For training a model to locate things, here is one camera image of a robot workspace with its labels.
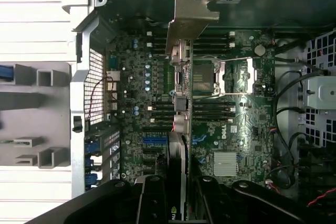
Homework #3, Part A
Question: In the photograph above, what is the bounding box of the black RAM slot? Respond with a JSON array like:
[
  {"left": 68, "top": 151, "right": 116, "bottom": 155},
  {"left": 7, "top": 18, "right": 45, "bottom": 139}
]
[
  {"left": 151, "top": 42, "right": 236, "bottom": 49},
  {"left": 151, "top": 112, "right": 236, "bottom": 118},
  {"left": 147, "top": 105, "right": 236, "bottom": 112},
  {"left": 146, "top": 31, "right": 236, "bottom": 37},
  {"left": 151, "top": 36, "right": 236, "bottom": 43},
  {"left": 151, "top": 48, "right": 236, "bottom": 55},
  {"left": 151, "top": 100, "right": 236, "bottom": 106},
  {"left": 149, "top": 118, "right": 234, "bottom": 124}
]

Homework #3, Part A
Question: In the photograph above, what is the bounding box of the hard disk with blue rails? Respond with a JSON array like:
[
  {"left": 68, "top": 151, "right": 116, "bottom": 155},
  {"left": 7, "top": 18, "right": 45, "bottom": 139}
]
[{"left": 0, "top": 63, "right": 13, "bottom": 82}]

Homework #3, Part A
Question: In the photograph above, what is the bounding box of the green RAM stick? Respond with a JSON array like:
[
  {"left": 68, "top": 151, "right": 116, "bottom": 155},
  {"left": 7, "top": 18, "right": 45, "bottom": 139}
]
[{"left": 0, "top": 140, "right": 29, "bottom": 147}]

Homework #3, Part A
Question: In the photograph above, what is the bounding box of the coin cell battery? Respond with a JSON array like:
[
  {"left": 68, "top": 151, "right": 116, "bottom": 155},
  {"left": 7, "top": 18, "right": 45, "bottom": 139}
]
[{"left": 254, "top": 44, "right": 266, "bottom": 57}]

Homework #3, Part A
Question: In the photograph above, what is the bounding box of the open black PC case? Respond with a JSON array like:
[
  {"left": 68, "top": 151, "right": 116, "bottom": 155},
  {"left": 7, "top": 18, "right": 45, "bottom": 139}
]
[{"left": 61, "top": 0, "right": 336, "bottom": 224}]

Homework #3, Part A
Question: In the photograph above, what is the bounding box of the CPU socket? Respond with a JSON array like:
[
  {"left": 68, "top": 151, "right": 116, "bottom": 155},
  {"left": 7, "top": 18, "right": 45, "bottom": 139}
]
[{"left": 193, "top": 61, "right": 221, "bottom": 96}]

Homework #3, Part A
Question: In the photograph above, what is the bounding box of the metal socket cover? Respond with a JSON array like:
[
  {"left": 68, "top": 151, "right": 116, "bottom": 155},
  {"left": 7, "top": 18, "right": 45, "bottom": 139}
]
[{"left": 222, "top": 58, "right": 255, "bottom": 95}]

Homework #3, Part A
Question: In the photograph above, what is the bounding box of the green motherboard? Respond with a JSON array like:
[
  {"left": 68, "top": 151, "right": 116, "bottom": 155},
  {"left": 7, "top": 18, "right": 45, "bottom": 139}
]
[{"left": 104, "top": 29, "right": 276, "bottom": 183}]

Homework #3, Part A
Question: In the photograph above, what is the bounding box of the grey parts rack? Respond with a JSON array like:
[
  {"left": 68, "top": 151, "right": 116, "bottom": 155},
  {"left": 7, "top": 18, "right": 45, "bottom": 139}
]
[{"left": 0, "top": 62, "right": 72, "bottom": 169}]

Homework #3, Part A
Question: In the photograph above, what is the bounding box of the silver chipset heatsink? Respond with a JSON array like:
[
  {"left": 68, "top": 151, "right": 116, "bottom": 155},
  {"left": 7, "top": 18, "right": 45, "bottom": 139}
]
[{"left": 214, "top": 152, "right": 239, "bottom": 177}]

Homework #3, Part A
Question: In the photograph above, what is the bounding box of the black plastic shroud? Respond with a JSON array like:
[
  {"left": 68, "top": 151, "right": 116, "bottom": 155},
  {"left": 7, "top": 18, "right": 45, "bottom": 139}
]
[{"left": 298, "top": 140, "right": 336, "bottom": 209}]

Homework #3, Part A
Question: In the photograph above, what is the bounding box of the perforated metal disk bay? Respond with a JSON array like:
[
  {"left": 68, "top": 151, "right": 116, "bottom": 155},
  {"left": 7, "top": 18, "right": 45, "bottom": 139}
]
[{"left": 300, "top": 28, "right": 336, "bottom": 147}]

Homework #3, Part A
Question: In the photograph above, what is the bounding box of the blue expansion slot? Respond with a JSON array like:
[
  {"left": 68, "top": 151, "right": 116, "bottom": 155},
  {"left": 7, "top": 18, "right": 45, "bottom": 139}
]
[{"left": 143, "top": 137, "right": 169, "bottom": 146}]

